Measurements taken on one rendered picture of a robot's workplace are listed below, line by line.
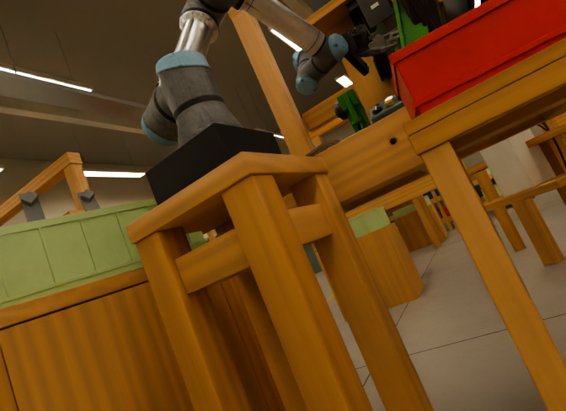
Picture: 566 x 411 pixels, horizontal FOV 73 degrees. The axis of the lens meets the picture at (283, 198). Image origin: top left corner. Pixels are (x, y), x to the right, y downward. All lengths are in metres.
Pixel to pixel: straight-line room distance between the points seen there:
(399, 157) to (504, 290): 0.44
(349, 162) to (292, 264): 0.49
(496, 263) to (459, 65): 0.33
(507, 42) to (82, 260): 0.95
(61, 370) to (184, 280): 0.31
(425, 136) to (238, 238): 0.36
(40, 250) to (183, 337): 0.39
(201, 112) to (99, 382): 0.59
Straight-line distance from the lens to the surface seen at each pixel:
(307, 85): 1.35
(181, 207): 0.71
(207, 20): 1.24
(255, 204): 0.61
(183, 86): 0.87
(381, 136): 1.02
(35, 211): 1.36
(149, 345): 1.01
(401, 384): 0.87
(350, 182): 1.04
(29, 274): 0.98
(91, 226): 1.03
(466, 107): 0.70
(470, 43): 0.75
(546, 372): 0.76
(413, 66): 0.73
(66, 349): 0.94
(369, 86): 1.70
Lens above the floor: 0.66
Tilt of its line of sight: 9 degrees up
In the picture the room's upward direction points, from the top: 23 degrees counter-clockwise
